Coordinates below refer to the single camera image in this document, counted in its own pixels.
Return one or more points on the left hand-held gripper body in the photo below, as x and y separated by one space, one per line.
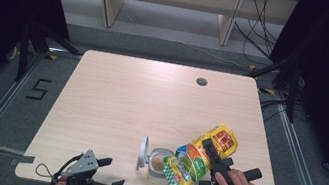
84 163

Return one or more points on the yellow seasoning pouch green cap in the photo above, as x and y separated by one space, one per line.
198 160

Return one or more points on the grey lidded clear jar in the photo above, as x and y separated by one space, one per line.
158 166

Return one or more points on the yellow black floor tape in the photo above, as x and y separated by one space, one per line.
51 57
266 91

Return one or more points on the black metal stand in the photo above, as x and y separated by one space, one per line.
293 94
23 55

